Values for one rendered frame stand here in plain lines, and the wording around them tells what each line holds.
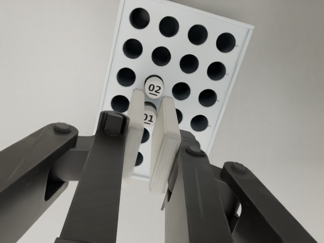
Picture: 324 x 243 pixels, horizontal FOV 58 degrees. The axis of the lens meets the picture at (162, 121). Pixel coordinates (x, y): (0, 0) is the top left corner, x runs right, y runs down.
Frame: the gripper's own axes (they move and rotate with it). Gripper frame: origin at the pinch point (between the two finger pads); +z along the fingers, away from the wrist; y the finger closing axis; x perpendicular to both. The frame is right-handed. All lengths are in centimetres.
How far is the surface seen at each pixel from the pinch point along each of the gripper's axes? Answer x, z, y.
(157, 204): -9.7, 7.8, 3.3
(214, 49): 5.1, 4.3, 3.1
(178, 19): 6.2, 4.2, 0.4
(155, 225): -12.0, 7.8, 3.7
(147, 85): 2.0, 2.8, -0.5
